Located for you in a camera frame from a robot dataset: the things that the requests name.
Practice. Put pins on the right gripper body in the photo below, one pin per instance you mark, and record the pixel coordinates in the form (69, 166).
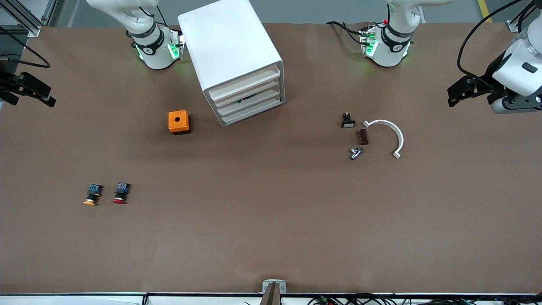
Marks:
(9, 82)

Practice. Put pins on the white plastic drawer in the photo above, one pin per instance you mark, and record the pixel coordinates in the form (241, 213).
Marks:
(252, 113)
(245, 83)
(247, 93)
(250, 103)

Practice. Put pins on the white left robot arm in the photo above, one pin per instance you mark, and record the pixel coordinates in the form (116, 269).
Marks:
(389, 48)

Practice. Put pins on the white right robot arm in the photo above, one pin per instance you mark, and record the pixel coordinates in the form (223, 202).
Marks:
(152, 46)

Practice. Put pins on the yellow push button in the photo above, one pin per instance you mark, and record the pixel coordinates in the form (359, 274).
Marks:
(91, 195)

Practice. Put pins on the red push button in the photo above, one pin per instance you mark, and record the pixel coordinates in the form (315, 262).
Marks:
(121, 192)

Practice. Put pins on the white drawer cabinet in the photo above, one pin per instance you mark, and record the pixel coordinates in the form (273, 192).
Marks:
(228, 42)

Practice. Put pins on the brown terminal block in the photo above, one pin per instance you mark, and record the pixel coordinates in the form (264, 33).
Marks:
(362, 137)

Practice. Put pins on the silver metal connector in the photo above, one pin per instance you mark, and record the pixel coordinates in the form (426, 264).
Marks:
(355, 153)

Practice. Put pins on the aluminium frame profile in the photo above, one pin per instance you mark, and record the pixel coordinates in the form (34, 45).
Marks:
(513, 25)
(29, 21)

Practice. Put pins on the white curved plastic bracket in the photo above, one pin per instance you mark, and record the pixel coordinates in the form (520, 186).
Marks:
(396, 131)

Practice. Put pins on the black switch with white face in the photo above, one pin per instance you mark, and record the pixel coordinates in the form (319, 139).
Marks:
(347, 121)

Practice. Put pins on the orange button enclosure box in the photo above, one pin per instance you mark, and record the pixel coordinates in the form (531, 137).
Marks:
(178, 120)

